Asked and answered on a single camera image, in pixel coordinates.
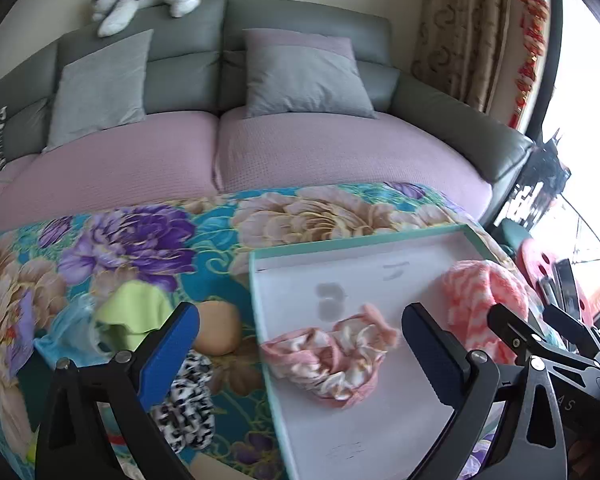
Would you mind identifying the pink sofa seat cover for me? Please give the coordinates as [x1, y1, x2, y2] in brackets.
[0, 108, 492, 232]

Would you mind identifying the pink white cloth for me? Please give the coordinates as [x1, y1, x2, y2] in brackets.
[260, 304, 399, 408]

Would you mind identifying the pink white striped fuzzy towel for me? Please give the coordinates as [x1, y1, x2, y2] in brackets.
[441, 260, 540, 364]

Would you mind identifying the black white leopard cloth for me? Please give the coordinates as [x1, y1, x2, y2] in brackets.
[149, 350, 215, 453]

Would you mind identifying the red window decoration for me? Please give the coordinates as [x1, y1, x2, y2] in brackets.
[508, 0, 550, 129]

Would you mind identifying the lime green cloth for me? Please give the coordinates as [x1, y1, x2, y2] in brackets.
[94, 280, 173, 351]

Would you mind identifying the grey middle cushion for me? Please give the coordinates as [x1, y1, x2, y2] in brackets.
[45, 29, 154, 152]

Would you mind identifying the grey sofa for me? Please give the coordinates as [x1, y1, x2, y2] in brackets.
[0, 0, 532, 232]

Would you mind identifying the grey pink right cushion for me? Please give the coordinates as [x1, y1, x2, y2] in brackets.
[245, 28, 375, 118]

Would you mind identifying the beige potato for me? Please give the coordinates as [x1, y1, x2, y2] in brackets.
[194, 300, 242, 356]

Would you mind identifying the light blue cloth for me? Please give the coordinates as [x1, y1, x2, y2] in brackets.
[33, 294, 112, 368]

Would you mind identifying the beige patterned curtain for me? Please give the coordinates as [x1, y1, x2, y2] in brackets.
[411, 0, 512, 113]

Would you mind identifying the floral teal blanket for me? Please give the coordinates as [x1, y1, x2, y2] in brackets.
[0, 183, 469, 479]

